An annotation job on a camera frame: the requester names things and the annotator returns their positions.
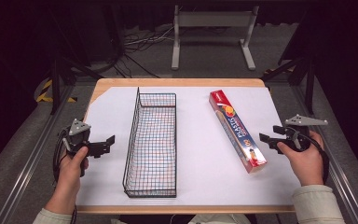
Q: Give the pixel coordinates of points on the white metal stand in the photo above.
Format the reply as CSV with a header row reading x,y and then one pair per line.
x,y
214,19

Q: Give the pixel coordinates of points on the person's right hand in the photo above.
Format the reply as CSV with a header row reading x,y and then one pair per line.
x,y
304,161

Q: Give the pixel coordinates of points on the person's left hand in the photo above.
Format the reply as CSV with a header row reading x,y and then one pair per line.
x,y
70,177

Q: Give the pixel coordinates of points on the white table mat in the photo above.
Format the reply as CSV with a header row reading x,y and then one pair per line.
x,y
199,174

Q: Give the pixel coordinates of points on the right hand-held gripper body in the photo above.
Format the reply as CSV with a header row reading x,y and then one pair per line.
x,y
301,130

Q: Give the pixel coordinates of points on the yellow black hazard tape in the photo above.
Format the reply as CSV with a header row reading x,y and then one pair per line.
x,y
45,93

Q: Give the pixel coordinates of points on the red plastic wrap box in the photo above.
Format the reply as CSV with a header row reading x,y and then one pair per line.
x,y
236,129

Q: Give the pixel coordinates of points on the black metal stand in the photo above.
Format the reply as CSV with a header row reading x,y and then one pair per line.
x,y
309,84
55,84

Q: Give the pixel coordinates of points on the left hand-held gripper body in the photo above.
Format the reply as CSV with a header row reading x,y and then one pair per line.
x,y
78,133

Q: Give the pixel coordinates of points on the aluminium rail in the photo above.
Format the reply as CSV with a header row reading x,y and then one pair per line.
x,y
28,168
345,180

